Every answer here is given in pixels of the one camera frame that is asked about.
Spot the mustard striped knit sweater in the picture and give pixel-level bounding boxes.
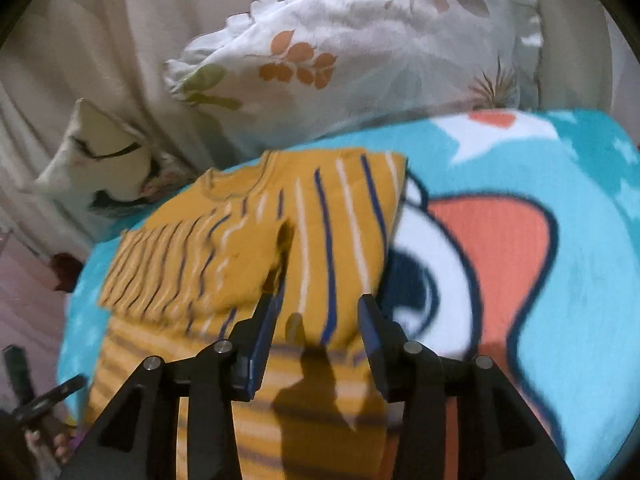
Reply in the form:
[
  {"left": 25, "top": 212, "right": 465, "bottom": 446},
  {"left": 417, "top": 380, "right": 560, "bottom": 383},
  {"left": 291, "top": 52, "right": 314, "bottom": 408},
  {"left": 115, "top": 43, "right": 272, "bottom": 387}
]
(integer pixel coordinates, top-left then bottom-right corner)
[{"left": 84, "top": 148, "right": 407, "bottom": 479}]

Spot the person's left hand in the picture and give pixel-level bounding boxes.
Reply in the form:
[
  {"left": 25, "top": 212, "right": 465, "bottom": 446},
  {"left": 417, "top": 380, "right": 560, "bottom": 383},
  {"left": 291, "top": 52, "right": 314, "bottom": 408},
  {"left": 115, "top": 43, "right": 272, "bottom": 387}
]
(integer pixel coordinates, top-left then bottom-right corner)
[{"left": 24, "top": 426, "right": 76, "bottom": 466}]

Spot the white eyelash face cushion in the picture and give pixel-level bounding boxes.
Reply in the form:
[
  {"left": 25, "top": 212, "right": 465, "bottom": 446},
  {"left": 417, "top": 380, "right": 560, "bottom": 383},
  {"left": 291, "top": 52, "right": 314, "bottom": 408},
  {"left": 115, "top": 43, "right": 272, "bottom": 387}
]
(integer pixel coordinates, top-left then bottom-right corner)
[{"left": 35, "top": 99, "right": 195, "bottom": 218}]

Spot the dark red plush toy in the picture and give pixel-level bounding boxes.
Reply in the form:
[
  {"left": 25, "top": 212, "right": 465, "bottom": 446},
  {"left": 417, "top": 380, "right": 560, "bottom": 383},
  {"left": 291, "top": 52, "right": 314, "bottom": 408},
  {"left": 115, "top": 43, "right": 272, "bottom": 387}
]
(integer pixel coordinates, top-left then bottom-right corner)
[{"left": 49, "top": 252, "right": 84, "bottom": 294}]

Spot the beige curtain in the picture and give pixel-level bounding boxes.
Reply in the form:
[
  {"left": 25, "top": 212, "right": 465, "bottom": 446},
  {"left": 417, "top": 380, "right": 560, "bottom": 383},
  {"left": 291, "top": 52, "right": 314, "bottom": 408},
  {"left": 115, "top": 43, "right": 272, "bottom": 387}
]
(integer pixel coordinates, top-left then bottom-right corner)
[{"left": 0, "top": 0, "right": 616, "bottom": 261}]

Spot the white floral leaf pillow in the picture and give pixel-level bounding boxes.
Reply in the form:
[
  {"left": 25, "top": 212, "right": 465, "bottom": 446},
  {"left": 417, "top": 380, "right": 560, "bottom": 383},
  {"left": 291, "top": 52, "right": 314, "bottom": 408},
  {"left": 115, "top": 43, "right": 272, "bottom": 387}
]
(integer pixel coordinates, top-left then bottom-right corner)
[{"left": 164, "top": 0, "right": 542, "bottom": 157}]

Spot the pink cabinet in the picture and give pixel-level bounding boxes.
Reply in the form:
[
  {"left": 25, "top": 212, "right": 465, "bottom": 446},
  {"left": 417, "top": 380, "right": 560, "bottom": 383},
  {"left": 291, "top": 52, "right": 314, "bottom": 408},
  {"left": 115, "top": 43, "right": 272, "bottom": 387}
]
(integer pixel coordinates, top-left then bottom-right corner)
[{"left": 1, "top": 232, "right": 66, "bottom": 393}]

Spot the turquoise cartoon fleece blanket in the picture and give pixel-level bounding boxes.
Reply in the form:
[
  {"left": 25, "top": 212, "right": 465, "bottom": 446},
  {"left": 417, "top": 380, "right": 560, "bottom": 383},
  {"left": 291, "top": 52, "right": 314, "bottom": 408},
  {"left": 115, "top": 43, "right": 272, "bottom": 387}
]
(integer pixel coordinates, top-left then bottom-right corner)
[{"left": 58, "top": 110, "right": 639, "bottom": 479}]

